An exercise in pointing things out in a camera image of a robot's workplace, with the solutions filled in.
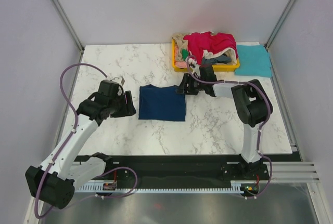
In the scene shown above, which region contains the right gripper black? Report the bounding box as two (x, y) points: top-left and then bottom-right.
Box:
(175, 74), (206, 96)

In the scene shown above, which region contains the navy blue printed t-shirt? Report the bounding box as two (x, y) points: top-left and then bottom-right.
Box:
(138, 84), (186, 122)

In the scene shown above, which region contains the yellow plastic bin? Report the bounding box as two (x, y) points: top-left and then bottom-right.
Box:
(171, 38), (240, 73)

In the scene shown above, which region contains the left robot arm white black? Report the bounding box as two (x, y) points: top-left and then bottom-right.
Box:
(25, 76), (136, 209)

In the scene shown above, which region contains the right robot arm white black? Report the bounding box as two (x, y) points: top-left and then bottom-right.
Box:
(176, 67), (273, 179)

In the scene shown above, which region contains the pink cloth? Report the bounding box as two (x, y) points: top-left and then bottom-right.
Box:
(175, 61), (187, 69)

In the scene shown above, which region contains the beige white green shirt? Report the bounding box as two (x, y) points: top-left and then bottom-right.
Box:
(172, 33), (189, 62)

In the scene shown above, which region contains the red t-shirt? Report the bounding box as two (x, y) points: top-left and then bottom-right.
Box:
(183, 32), (238, 65)

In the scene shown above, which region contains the grey blue garment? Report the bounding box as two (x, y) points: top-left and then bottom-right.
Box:
(201, 54), (232, 65)

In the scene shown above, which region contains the folded teal t-shirt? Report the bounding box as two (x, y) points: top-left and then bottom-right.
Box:
(235, 45), (272, 78)

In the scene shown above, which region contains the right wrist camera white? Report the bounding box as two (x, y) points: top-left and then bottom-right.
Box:
(189, 60), (200, 78)

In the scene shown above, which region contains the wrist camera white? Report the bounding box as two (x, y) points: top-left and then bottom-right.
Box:
(189, 60), (200, 78)
(112, 76), (125, 86)

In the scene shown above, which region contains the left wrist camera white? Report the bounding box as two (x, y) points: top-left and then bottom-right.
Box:
(112, 76), (125, 86)

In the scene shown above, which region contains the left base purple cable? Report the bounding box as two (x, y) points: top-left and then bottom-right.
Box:
(95, 165), (138, 200)

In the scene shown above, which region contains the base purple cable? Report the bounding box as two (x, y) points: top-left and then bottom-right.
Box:
(240, 156), (274, 201)
(95, 165), (138, 200)

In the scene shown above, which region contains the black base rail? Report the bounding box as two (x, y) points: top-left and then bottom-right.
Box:
(75, 154), (271, 190)

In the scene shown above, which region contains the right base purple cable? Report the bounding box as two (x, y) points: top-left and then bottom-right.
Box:
(240, 156), (274, 201)

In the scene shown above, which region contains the white slotted cable duct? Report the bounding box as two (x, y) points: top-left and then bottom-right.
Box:
(76, 180), (260, 194)

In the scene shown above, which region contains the left aluminium frame post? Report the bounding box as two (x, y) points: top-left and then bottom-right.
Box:
(50, 0), (84, 54)

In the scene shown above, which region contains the aluminium frame post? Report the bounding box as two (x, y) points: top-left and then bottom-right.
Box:
(50, 0), (84, 54)
(264, 0), (297, 50)

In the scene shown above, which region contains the right aluminium frame post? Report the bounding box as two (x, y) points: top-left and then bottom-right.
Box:
(264, 0), (297, 50)

